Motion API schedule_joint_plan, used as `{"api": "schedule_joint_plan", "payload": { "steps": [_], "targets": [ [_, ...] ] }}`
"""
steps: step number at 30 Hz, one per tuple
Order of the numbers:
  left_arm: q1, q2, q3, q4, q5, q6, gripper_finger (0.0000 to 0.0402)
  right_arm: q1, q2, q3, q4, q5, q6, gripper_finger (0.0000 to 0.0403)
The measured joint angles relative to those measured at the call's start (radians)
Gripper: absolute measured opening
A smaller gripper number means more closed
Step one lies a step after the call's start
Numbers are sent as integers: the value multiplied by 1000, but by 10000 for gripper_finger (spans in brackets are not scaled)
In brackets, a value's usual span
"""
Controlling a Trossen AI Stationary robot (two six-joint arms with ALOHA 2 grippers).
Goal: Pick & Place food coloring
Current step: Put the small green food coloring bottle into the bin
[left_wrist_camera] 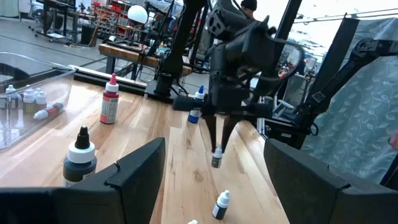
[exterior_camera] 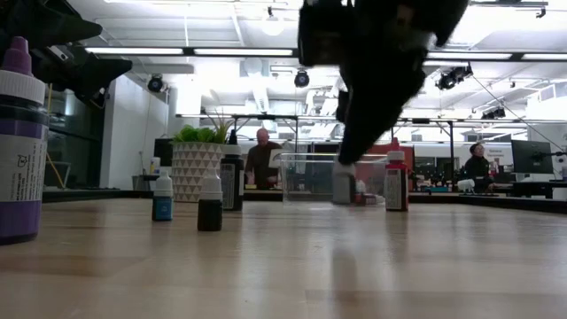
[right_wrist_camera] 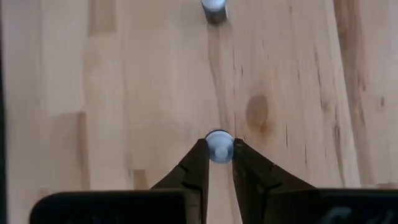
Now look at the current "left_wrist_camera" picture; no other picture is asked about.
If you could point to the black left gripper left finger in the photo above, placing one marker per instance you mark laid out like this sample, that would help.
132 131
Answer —
124 199

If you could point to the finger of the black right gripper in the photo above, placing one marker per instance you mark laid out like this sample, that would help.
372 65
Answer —
212 130
228 127

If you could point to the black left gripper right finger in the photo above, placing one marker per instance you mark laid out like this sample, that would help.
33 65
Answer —
311 199

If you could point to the small green food coloring bottle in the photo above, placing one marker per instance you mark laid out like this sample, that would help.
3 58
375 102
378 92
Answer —
216 160

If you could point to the small orange food coloring bottle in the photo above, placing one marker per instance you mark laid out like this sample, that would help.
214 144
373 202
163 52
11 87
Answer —
51 111

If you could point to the small red food coloring bottle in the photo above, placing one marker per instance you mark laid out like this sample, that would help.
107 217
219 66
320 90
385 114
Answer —
41 101

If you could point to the small olive food coloring bottle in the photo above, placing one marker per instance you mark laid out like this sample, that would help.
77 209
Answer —
28 104

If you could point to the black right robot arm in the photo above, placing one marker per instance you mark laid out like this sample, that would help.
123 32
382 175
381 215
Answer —
180 46

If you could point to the large blue food coloring bottle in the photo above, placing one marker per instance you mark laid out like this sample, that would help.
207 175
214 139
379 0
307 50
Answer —
193 118

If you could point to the large black food coloring bottle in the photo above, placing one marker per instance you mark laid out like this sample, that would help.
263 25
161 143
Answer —
79 165

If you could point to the large red food coloring bottle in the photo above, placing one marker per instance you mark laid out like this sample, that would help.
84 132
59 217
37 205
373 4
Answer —
109 107

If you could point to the grey mesh office chair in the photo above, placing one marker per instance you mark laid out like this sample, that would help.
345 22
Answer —
295 90

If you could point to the teal leaf-pattern curtain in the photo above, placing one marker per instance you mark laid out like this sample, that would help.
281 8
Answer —
357 149

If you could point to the person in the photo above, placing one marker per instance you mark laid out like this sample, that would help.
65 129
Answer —
248 4

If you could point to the person's hand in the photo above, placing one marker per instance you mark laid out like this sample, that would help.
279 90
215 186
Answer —
395 140

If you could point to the wooden workbench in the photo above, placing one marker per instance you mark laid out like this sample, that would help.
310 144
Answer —
124 53

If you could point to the white globe lamp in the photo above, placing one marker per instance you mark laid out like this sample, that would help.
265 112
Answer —
137 14

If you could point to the clear plastic bin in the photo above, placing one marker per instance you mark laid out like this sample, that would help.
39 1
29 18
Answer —
18 130

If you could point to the red parts-bin shelf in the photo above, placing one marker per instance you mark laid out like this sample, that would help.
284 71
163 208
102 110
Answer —
107 18

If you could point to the black computer tower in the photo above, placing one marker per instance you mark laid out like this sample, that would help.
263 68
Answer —
88 35

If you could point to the black standing desk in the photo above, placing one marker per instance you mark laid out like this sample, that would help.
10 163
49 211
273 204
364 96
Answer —
46 18

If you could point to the silver aluminium bracket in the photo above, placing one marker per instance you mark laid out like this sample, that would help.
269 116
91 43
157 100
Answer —
262 127

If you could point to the black aluminium table frame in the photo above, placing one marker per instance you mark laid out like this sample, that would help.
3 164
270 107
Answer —
293 12

